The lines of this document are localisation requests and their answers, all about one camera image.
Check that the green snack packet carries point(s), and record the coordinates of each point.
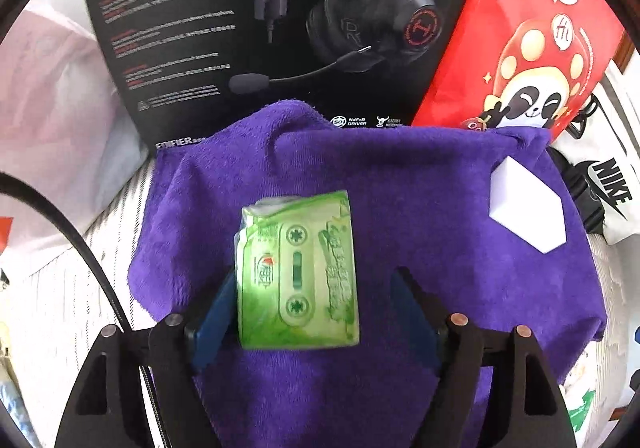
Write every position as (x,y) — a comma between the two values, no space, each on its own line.
(578,414)

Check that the purple towel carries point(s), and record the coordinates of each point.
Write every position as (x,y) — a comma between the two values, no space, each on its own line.
(419,199)

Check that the black headset box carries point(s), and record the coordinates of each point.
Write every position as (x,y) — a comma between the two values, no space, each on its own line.
(188,68)

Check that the green tissue pack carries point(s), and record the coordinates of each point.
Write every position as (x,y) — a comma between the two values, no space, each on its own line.
(296,274)

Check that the white Miniso plastic bag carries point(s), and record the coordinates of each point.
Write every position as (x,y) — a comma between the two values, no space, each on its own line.
(64,129)

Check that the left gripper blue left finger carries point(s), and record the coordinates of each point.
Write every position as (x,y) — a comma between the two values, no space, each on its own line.
(209,318)

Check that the striped cushion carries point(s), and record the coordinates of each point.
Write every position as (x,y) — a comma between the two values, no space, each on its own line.
(54,313)

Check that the red panda paper bag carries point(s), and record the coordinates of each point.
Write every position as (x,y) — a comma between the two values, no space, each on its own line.
(521,63)

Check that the white sponge block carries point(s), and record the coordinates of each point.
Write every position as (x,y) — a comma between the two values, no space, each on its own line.
(526,206)

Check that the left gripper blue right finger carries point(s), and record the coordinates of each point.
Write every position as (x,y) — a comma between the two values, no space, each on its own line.
(411,306)

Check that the white Nike waist bag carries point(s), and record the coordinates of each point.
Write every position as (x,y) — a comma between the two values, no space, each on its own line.
(602,143)

